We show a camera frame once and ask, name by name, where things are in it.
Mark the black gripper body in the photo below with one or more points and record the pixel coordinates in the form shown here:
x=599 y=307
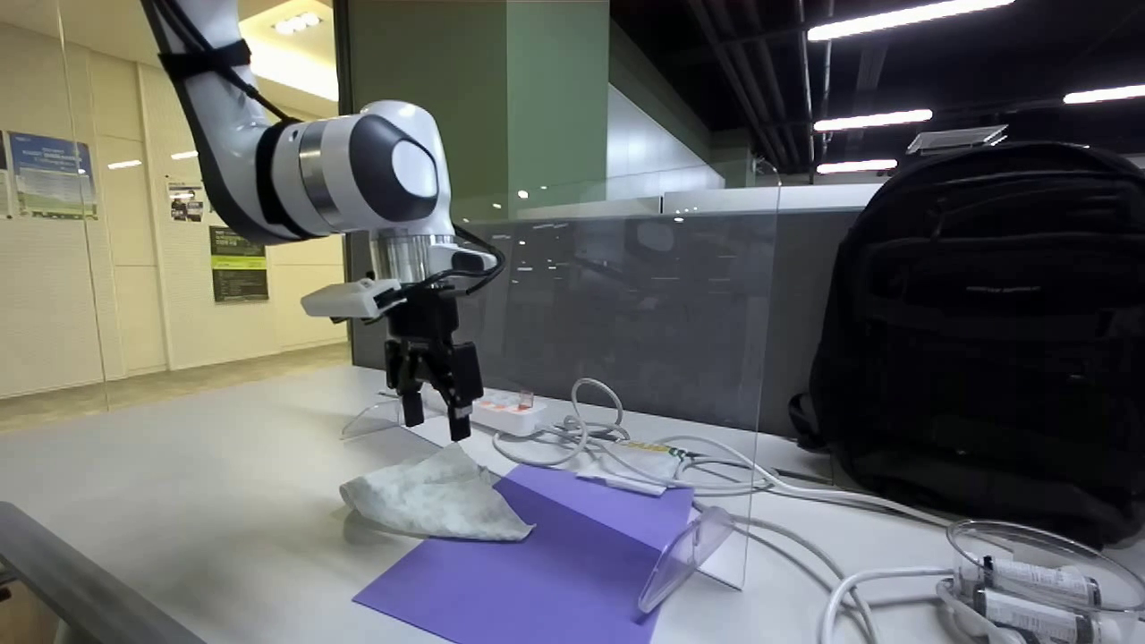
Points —
x=424 y=349

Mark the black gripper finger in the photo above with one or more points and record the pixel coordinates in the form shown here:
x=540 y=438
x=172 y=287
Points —
x=458 y=410
x=414 y=395

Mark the white patterned cloth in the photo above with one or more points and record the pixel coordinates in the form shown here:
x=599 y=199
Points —
x=442 y=494

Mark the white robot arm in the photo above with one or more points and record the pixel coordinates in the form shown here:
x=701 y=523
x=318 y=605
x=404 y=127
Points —
x=382 y=174

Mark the white power strip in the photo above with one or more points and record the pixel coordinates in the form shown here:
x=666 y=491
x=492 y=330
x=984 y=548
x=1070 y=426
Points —
x=510 y=414

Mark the purple paper sheet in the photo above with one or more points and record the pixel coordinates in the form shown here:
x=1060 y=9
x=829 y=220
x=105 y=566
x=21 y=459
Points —
x=571 y=581

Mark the white power adapters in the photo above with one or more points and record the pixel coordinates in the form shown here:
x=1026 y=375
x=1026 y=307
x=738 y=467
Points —
x=1035 y=602

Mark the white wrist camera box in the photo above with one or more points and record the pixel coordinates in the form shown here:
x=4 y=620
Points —
x=351 y=304

